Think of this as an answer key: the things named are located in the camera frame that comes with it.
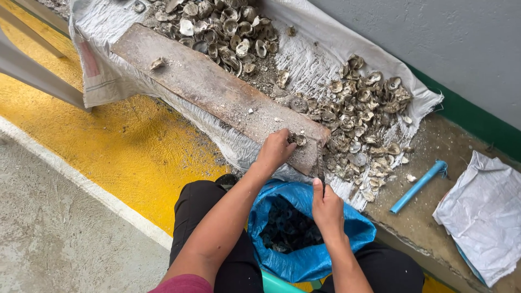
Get person's right hand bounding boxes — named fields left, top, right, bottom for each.
left=311, top=178, right=346, bottom=241

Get person's left hand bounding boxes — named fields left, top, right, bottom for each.
left=255, top=128, right=298, bottom=172

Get dark shucking knife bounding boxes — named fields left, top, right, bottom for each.
left=317, top=154, right=327, bottom=198

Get dark shells inside bag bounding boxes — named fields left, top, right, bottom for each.
left=259, top=195, right=325, bottom=254

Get blue plastic bag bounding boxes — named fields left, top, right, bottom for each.
left=247, top=178, right=377, bottom=284

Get person's black shoe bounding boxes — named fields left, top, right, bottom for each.
left=214, top=174, right=239, bottom=191

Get long weathered wooden plank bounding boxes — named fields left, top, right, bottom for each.
left=110, top=23, right=331, bottom=176

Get person's black trouser right leg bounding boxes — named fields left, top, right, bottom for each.
left=315, top=241, right=426, bottom=293

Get person's black trouser leg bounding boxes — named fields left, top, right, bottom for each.
left=315, top=241, right=426, bottom=293
left=169, top=180, right=265, bottom=293

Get teal plastic stool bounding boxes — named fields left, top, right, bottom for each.
left=260, top=269, right=323, bottom=293

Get light blue plastic pipe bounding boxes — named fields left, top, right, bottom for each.
left=389, top=160, right=448, bottom=215

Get white woven sack sheet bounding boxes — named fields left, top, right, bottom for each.
left=68, top=0, right=444, bottom=212

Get spread pile of oyster shells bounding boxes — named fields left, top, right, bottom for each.
left=277, top=54, right=418, bottom=203

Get person's black trouser left leg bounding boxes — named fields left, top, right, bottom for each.
left=169, top=180, right=265, bottom=293

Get large heap of oyster shells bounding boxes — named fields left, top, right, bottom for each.
left=143, top=0, right=298, bottom=78

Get folded white woven sack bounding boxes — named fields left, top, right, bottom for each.
left=432, top=151, right=521, bottom=288

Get person's maroon sleeve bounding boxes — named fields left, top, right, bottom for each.
left=148, top=274, right=214, bottom=293

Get grey plastic chair legs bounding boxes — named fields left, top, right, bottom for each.
left=0, top=0, right=92, bottom=113

